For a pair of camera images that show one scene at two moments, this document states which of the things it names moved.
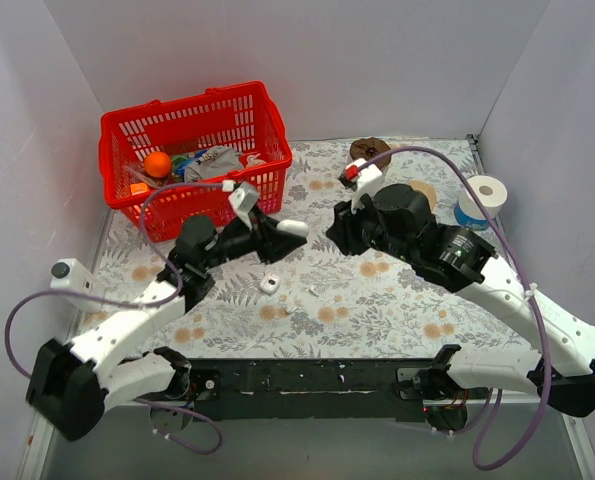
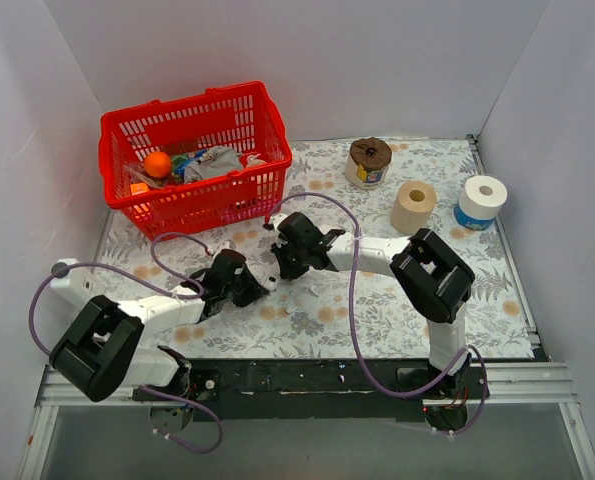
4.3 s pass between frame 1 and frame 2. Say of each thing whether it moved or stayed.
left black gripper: moved
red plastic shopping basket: stayed
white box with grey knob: stayed
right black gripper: moved
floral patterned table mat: stayed
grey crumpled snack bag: stayed
